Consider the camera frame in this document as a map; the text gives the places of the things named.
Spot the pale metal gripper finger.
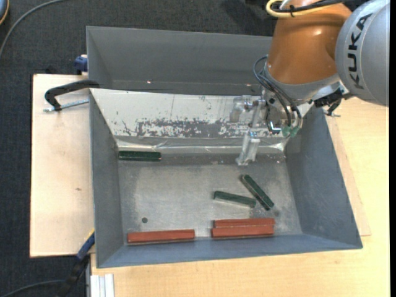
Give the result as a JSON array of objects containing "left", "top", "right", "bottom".
[
  {"left": 230, "top": 97, "right": 251, "bottom": 122},
  {"left": 236, "top": 131, "right": 260, "bottom": 166}
]

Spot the dark green flat block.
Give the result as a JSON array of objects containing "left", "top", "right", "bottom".
[
  {"left": 118, "top": 150, "right": 163, "bottom": 162},
  {"left": 213, "top": 190, "right": 257, "bottom": 209},
  {"left": 240, "top": 174, "right": 275, "bottom": 212}
]

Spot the red-brown flat block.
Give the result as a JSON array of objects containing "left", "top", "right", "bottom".
[
  {"left": 212, "top": 217, "right": 277, "bottom": 228},
  {"left": 126, "top": 228, "right": 196, "bottom": 245},
  {"left": 210, "top": 225, "right": 276, "bottom": 239}
]

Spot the grey metal bin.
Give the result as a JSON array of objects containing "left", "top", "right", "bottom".
[{"left": 85, "top": 25, "right": 363, "bottom": 269}]

